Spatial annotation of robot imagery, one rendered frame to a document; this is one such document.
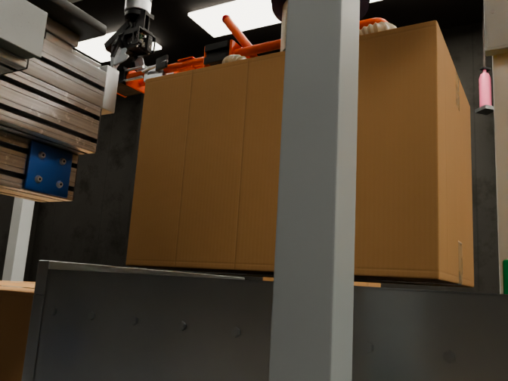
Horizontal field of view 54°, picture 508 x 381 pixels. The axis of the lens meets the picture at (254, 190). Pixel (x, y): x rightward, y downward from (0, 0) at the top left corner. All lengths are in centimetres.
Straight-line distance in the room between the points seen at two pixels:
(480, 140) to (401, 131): 572
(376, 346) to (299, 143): 27
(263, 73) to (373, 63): 21
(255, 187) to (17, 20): 44
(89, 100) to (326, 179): 62
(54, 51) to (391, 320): 70
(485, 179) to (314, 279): 597
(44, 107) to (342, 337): 64
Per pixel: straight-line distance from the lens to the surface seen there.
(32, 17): 78
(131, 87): 146
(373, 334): 62
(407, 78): 83
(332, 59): 50
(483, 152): 647
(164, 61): 133
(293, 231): 46
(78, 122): 96
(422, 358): 61
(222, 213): 90
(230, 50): 124
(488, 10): 211
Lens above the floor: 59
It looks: 11 degrees up
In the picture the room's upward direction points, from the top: 3 degrees clockwise
